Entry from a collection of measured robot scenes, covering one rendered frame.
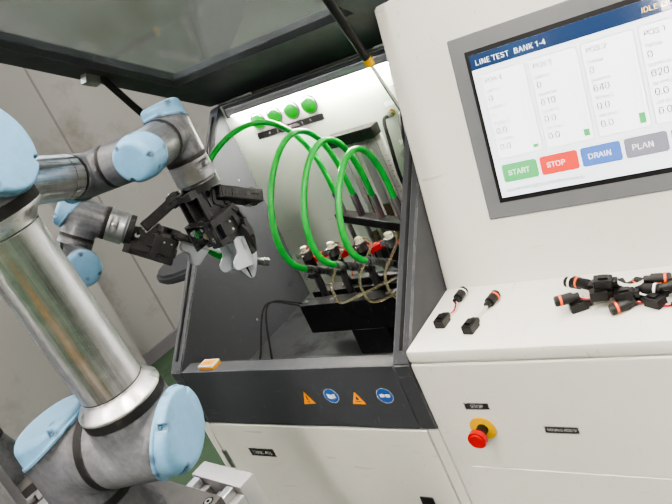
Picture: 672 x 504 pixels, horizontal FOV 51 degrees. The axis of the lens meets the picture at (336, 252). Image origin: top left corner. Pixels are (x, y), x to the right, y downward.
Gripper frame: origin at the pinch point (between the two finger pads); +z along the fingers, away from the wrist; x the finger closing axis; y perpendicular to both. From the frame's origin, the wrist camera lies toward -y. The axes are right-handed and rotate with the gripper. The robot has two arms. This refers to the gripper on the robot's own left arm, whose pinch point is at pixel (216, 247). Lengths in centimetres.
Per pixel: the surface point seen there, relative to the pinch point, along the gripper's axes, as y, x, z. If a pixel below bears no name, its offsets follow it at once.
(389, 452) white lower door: 32, 23, 46
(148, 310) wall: 38, -293, 0
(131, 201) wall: -24, -292, -30
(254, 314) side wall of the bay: 13.4, -30.3, 18.7
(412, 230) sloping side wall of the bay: -13.7, 32.1, 33.2
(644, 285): -12, 68, 61
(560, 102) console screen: -40, 56, 44
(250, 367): 24.0, 5.3, 15.0
